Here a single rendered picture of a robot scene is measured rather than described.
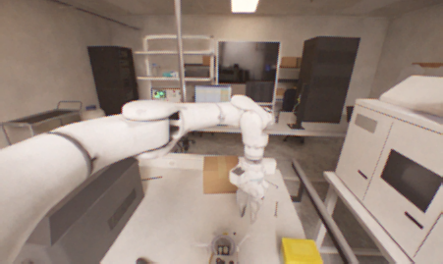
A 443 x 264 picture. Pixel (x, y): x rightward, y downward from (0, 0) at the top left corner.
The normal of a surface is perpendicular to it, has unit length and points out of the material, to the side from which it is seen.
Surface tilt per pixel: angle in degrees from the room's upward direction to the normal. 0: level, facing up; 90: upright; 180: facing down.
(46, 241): 51
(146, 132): 88
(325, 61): 90
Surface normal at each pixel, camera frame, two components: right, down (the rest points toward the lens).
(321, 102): -0.07, 0.34
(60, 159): 0.88, -0.44
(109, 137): 0.86, -0.15
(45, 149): 0.56, -0.78
